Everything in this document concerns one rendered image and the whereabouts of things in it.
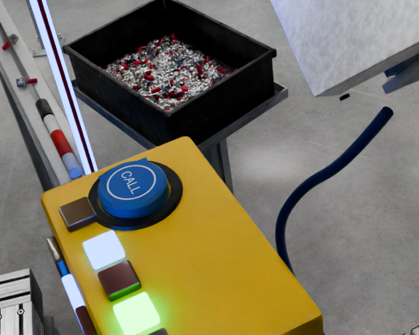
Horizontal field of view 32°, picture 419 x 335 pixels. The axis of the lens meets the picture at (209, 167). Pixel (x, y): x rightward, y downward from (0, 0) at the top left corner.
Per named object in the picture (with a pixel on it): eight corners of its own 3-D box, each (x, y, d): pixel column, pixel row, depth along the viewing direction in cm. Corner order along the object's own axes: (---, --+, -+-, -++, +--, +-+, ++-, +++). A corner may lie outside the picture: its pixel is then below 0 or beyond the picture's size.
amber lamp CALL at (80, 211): (99, 221, 40) (96, 214, 40) (68, 234, 40) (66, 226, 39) (89, 201, 42) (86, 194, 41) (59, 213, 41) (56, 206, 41)
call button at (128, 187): (181, 209, 41) (177, 187, 40) (116, 236, 40) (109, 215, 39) (155, 168, 44) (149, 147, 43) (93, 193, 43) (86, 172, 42)
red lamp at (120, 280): (143, 288, 36) (141, 281, 36) (110, 304, 36) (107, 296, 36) (130, 265, 38) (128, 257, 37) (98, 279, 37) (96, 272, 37)
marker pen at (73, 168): (80, 165, 74) (45, 96, 84) (66, 170, 74) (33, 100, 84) (84, 175, 75) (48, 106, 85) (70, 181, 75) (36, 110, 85)
